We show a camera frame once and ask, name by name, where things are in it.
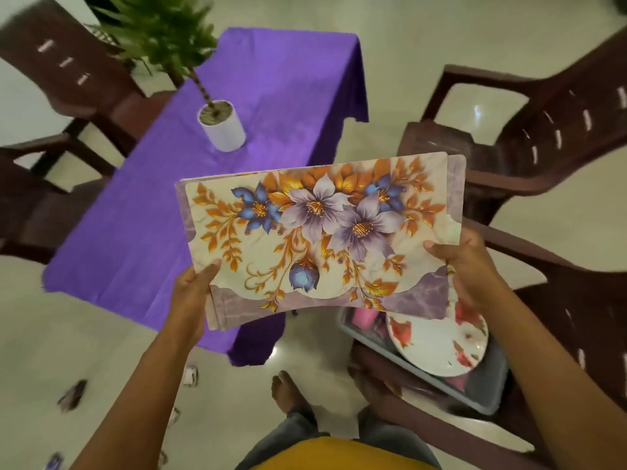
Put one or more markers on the person's left hand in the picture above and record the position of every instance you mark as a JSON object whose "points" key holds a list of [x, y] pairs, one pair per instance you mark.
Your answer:
{"points": [[188, 303]]}

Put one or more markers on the person's right hand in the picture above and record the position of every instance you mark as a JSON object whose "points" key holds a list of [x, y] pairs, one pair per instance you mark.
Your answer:
{"points": [[471, 278]]}

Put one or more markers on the person's left thumb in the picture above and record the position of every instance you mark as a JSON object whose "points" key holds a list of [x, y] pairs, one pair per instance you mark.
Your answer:
{"points": [[208, 270]]}

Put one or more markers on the person's right thumb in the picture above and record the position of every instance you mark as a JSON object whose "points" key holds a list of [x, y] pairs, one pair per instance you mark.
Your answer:
{"points": [[440, 249]]}

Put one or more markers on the marbled purple table mat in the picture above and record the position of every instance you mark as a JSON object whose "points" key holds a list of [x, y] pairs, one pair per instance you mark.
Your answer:
{"points": [[421, 298]]}

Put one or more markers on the floral table mat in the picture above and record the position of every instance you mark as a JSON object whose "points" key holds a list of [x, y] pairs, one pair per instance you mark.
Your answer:
{"points": [[318, 225]]}

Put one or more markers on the person's right forearm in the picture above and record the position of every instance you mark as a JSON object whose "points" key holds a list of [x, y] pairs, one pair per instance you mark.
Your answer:
{"points": [[548, 381]]}

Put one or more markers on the person's left forearm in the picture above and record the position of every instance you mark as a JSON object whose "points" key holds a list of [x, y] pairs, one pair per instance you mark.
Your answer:
{"points": [[132, 401]]}

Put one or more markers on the purple tablecloth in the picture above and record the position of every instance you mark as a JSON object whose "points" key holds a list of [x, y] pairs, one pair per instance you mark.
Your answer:
{"points": [[205, 190]]}

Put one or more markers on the floral white plate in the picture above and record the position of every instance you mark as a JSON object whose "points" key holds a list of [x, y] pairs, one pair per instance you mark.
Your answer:
{"points": [[436, 342]]}

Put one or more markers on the small floor wrapper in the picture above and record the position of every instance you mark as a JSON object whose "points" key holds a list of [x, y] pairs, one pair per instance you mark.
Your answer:
{"points": [[72, 395], [173, 417], [162, 458], [190, 375], [55, 462]]}

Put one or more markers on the grey plastic tray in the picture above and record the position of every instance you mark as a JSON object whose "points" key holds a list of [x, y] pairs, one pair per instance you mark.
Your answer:
{"points": [[470, 381]]}

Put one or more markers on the brown plastic chair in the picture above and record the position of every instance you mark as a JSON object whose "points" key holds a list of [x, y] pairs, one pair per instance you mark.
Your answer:
{"points": [[44, 205], [563, 337], [529, 141], [73, 78]]}

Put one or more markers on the white plant pot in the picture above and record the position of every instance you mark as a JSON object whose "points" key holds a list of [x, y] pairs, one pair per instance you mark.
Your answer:
{"points": [[223, 126]]}

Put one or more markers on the person's foot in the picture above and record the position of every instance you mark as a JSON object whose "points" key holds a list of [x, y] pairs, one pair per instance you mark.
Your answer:
{"points": [[289, 392]]}

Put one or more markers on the person's yellow shirt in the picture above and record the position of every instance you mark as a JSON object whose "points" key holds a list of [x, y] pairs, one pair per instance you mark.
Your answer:
{"points": [[343, 455]]}

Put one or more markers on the green potted plant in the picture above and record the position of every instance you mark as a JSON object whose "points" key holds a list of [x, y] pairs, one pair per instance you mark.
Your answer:
{"points": [[161, 34]]}

